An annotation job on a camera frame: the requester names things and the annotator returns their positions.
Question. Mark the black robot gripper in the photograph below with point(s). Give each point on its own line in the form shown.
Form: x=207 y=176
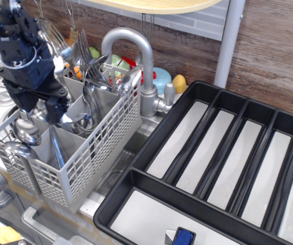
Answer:
x=28 y=75

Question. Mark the big steel spoon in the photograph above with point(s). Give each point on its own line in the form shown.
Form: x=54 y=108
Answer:
x=64 y=122

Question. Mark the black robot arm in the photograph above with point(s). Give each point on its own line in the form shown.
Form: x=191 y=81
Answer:
x=18 y=26

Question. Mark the large steel spoon centre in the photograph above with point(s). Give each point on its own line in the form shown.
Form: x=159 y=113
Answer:
x=40 y=111

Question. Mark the steel spoon front left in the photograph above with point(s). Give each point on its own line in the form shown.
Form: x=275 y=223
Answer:
x=27 y=132

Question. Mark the steel spoon lower left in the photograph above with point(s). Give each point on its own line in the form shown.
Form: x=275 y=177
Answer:
x=17 y=148

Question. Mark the grey plastic cutlery basket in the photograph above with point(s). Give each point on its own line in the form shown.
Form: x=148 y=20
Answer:
x=87 y=159

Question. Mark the steel spoon near faucet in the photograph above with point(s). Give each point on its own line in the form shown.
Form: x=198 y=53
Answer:
x=129 y=81

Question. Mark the black plastic cutlery tray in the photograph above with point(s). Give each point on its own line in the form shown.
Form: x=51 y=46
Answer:
x=219 y=164

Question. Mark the steel forks cluster back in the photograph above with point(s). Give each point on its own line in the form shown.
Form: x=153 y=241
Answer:
x=92 y=65

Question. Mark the large steel fork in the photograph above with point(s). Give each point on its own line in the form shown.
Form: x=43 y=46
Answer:
x=58 y=46

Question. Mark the green toy vegetable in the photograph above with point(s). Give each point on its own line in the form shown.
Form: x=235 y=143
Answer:
x=118 y=61

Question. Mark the red toy vegetable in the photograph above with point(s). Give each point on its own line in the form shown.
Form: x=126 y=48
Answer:
x=131 y=63

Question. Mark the grey toy faucet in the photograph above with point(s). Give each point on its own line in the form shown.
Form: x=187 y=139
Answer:
x=150 y=103

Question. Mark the light blue toy pot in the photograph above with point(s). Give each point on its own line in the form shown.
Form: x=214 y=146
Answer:
x=161 y=78

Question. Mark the yellow toy corn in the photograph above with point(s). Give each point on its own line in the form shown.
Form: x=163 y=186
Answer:
x=179 y=83

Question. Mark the blue clamp object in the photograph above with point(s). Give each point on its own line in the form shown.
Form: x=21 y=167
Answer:
x=180 y=236

